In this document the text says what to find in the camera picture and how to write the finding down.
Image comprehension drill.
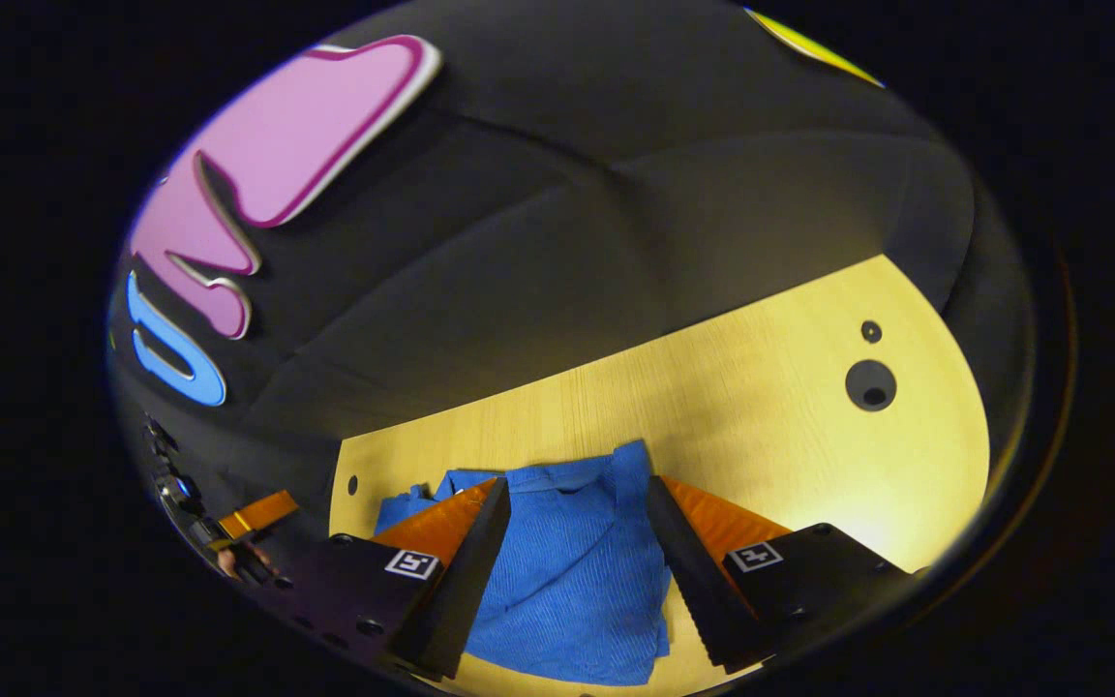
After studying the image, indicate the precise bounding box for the black backdrop cloth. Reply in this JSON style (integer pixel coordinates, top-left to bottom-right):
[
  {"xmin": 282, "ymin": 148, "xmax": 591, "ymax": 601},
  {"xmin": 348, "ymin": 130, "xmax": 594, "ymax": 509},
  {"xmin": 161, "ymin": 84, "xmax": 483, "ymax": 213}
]
[{"xmin": 107, "ymin": 0, "xmax": 1038, "ymax": 543}]

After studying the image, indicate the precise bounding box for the blue shirt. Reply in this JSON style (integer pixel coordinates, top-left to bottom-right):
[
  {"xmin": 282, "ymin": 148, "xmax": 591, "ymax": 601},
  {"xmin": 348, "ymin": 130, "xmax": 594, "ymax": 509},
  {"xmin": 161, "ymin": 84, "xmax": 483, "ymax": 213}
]
[{"xmin": 374, "ymin": 440, "xmax": 675, "ymax": 686}]

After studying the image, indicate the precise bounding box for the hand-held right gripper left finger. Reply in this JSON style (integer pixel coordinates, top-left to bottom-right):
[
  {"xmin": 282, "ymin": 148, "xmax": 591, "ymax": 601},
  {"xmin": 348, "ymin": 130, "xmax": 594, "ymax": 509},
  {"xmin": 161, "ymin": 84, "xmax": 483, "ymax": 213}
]
[{"xmin": 253, "ymin": 476, "xmax": 513, "ymax": 681}]

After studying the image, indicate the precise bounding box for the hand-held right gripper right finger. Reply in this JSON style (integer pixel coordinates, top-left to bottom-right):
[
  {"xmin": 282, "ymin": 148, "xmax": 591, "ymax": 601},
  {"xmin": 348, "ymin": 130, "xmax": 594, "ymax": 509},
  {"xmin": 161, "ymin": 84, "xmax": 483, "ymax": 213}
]
[{"xmin": 645, "ymin": 474, "xmax": 915, "ymax": 677}]

